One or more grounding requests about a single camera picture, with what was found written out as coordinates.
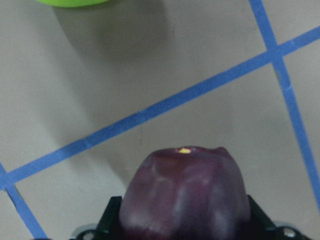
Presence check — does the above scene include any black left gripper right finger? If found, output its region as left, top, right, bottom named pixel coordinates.
left=247, top=195, right=275, bottom=232

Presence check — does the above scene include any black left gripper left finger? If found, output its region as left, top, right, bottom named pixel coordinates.
left=96, top=196, right=122, bottom=233

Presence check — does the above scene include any dark purple apple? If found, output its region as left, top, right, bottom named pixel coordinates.
left=119, top=146, right=251, bottom=240

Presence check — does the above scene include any green apple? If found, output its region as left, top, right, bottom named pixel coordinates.
left=36, top=0, right=108, bottom=8

